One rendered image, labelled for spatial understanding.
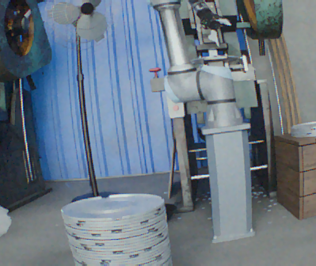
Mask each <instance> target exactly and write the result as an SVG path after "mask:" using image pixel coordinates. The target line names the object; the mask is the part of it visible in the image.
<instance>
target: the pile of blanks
mask: <svg viewBox="0 0 316 266"><path fill-rule="evenodd" d="M63 220H64V222H65V223H64V225H65V227H66V229H65V232H66V234H67V236H68V238H69V241H68V243H69V245H70V247H71V251H72V255H73V259H74V262H75V265H76V266H173V263H172V261H171V256H172V255H171V249H170V243H169V232H168V231H169V230H168V225H167V221H166V209H165V203H164V204H163V206H162V207H160V208H158V209H157V210H155V211H152V212H151V213H147V214H145V215H141V216H136V217H133V218H125V219H122V220H119V219H116V220H115V221H106V222H102V221H100V222H94V221H92V222H86V221H78V220H75V219H70V218H66V217H64V216H63Z"/></svg>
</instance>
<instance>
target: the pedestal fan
mask: <svg viewBox="0 0 316 266"><path fill-rule="evenodd" d="M55 1H56V0H54V2H53V3H52V4H51V5H52V6H53V4H54V6H53V8H51V9H50V10H49V9H45V13H46V11H48V13H47V14H45V15H48V17H47V18H50V19H51V18H53V19H52V20H53V21H54V20H55V22H53V24H54V23H56V22H57V23H58V24H59V23H60V24H62V25H63V26H64V27H65V28H64V30H65V29H67V31H68V30H69V29H68V28H67V27H69V26H70V25H71V24H73V25H71V26H73V27H74V30H75V29H76V30H75V32H76V36H75V37H76V38H75V39H76V41H73V37H72V40H70V39H69V38H68V40H70V41H73V42H72V43H73V44H74V48H75V42H76V49H75V50H77V52H76V55H77V64H78V66H77V68H78V75H77V77H76V79H77V82H78V93H79V95H78V98H79V104H80V114H81V119H82V135H83V140H84V146H85V152H86V161H87V167H88V172H89V185H90V186H91V187H92V192H91V193H89V194H83V195H81V196H76V197H75V198H73V200H71V203H73V202H77V201H79V200H84V199H89V198H96V197H99V196H101V198H109V196H111V195H115V196H116V195H121V194H120V193H118V192H98V188H97V178H96V176H95V172H94V167H93V157H92V152H91V146H90V140H89V130H88V120H87V114H86V99H85V93H84V91H85V88H84V83H83V80H84V78H85V77H84V74H83V73H82V60H81V57H82V55H81V46H80V44H81V43H87V42H89V41H86V42H82V40H81V41H80V39H81V38H84V39H87V40H90V41H92V40H94V43H95V41H96V43H97V42H98V41H101V43H102V42H103V41H102V39H103V38H105V36H104V34H105V33H107V31H108V30H110V29H108V30H107V31H105V28H106V25H107V28H108V26H109V24H107V21H106V17H105V15H107V14H106V12H105V13H104V14H105V15H104V14H102V13H101V11H100V10H99V11H100V13H98V12H95V11H96V10H97V9H98V8H96V7H98V6H99V4H100V3H101V0H80V1H77V2H81V3H80V5H81V6H80V5H77V6H74V5H75V4H76V3H75V4H73V2H75V0H72V1H73V2H72V3H70V2H71V1H70V0H69V1H68V0H67V1H68V2H67V1H66V0H65V2H64V1H63V0H62V1H61V2H58V3H56V2H55ZM55 3H56V4H55ZM78 4H79V3H78ZM52 6H51V7H52ZM99 8H100V6H99ZM45 15H44V16H45ZM107 17H108V16H107ZM45 24H46V23H45ZM68 24H70V25H68ZM65 25H68V26H67V27H66V26H65ZM54 26H56V25H54ZM54 26H52V27H51V28H53V27H54ZM60 26H61V25H60ZM71 26H70V27H71ZM46 27H47V24H46ZM71 28H72V27H71ZM47 29H48V27H47ZM53 29H54V28H53ZM56 29H57V28H56ZM57 30H58V29H57ZM64 30H62V31H64ZM71 30H72V29H71ZM71 30H69V31H71ZM53 31H55V29H54V30H53ZM53 31H51V32H53ZM62 31H61V32H62ZM65 31H66V30H65ZM48 32H49V31H48ZM51 32H49V34H50V33H51ZM58 32H59V30H58ZM61 32H59V34H60V35H61V36H64V34H65V33H66V32H65V33H64V34H61ZM73 32H74V31H73ZM75 32H74V34H75ZM103 32H105V33H104V34H103ZM59 34H58V35H59ZM65 35H66V34H65ZM50 36H51V34H50ZM61 36H60V37H61ZM51 37H52V36H51ZM67 37H68V35H67ZM67 37H64V39H65V38H66V39H67ZM52 39H54V38H53V37H52ZM60 39H63V38H62V37H61V38H60ZM60 39H59V40H60ZM64 39H63V40H64ZM54 40H55V39H54ZM59 40H57V41H59ZM57 41H56V40H55V42H57ZM62 42H63V41H62ZM62 42H61V43H62ZM65 42H67V40H65ZM57 43H58V42H57ZM97 45H99V44H97ZM97 45H96V46H97ZM96 46H95V47H96ZM90 182H91V183H90Z"/></svg>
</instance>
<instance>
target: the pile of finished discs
mask: <svg viewBox="0 0 316 266"><path fill-rule="evenodd" d="M291 136H293V137H299V138H303V137H314V136H316V122H312V123H301V124H298V125H295V126H292V127H291Z"/></svg>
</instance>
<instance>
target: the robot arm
mask: <svg viewBox="0 0 316 266"><path fill-rule="evenodd" d="M181 1H184V0H146V2H147V4H148V5H149V6H150V7H153V8H154V10H155V11H156V12H157V13H158V15H159V19H160V22H161V25H162V35H163V38H164V41H165V46H166V52H167V55H168V60H169V69H168V70H167V73H168V75H167V76H166V77H165V78H164V86H165V89H166V92H167V95H168V97H169V98H170V100H171V101H172V102H174V103H187V102H192V101H202V100H205V101H207V116H206V120H205V127H206V128H213V127H226V126H237V125H240V124H243V119H242V116H241V113H240V111H239V108H238V106H237V104H236V97H235V91H234V84H233V78H232V74H231V71H230V69H229V68H227V67H220V66H202V69H201V70H202V71H200V70H197V69H196V66H195V65H193V64H192V63H191V59H190V55H189V52H188V45H187V40H186V37H185V32H184V29H183V26H182V23H181V16H180V13H179V8H181ZM188 3H189V5H190V6H191V7H192V8H193V9H194V10H195V11H196V15H197V17H198V18H199V19H200V24H201V26H202V25H204V27H205V28H204V27H203V26H202V27H203V28H204V29H210V30H211V35H209V37H208V38H209V40H212V41H215V42H216V43H217V45H218V46H219V47H220V44H221V42H220V38H219V32H216V29H219V26H220V25H221V26H223V27H226V28H228V27H229V25H231V24H230V20H228V19H226V18H224V17H221V16H219V15H218V14H215V13H213V12H212V11H211V10H210V8H209V7H208V6H207V5H206V3H205V2H204V0H188ZM201 22H203V23H201Z"/></svg>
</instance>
